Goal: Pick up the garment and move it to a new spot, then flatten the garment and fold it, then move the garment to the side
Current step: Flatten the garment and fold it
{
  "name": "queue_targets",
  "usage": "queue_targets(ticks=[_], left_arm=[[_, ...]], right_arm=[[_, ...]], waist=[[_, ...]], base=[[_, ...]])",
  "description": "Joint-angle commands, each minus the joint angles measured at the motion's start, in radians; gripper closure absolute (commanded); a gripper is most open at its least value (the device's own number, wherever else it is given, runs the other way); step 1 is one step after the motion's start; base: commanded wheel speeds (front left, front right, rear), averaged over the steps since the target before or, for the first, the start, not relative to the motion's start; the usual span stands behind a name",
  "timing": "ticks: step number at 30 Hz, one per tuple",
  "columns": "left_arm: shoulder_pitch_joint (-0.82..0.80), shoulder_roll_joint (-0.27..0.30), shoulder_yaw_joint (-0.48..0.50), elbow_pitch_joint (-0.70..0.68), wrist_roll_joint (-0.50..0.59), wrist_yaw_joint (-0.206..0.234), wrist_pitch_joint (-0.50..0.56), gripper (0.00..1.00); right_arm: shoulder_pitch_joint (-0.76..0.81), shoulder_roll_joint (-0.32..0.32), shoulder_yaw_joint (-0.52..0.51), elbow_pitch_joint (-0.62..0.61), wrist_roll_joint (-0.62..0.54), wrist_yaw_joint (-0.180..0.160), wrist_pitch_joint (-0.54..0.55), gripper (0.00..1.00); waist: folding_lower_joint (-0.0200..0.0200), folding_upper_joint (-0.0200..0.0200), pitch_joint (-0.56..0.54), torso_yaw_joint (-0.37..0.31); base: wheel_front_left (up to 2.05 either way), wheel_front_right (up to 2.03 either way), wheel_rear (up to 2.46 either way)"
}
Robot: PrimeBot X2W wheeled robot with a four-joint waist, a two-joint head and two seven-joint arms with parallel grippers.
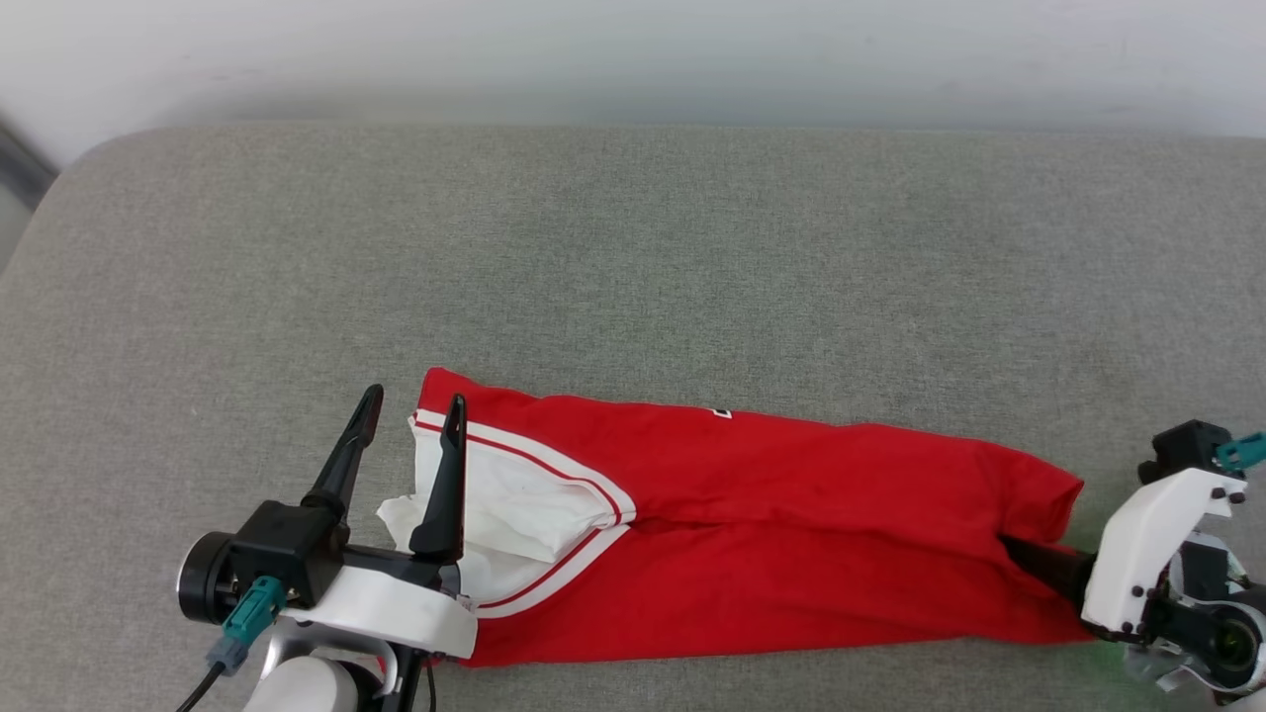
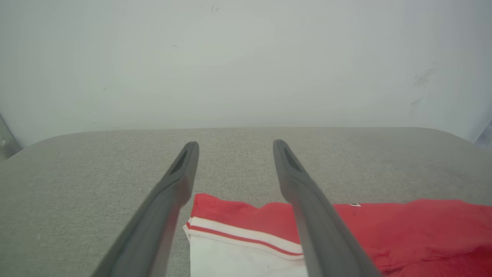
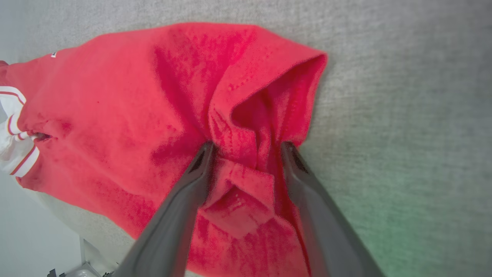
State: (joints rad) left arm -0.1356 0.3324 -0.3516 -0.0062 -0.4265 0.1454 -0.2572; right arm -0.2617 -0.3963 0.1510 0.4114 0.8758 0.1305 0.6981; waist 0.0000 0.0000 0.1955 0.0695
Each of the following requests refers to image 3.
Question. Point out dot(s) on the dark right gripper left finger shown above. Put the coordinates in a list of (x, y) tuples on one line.
[(173, 227)]

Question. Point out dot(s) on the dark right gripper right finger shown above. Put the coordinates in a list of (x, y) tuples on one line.
[(326, 231)]

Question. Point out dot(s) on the red white sports shirt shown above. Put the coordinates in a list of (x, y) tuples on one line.
[(127, 115)]

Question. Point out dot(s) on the grey fabric sofa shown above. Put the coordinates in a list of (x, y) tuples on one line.
[(403, 115)]

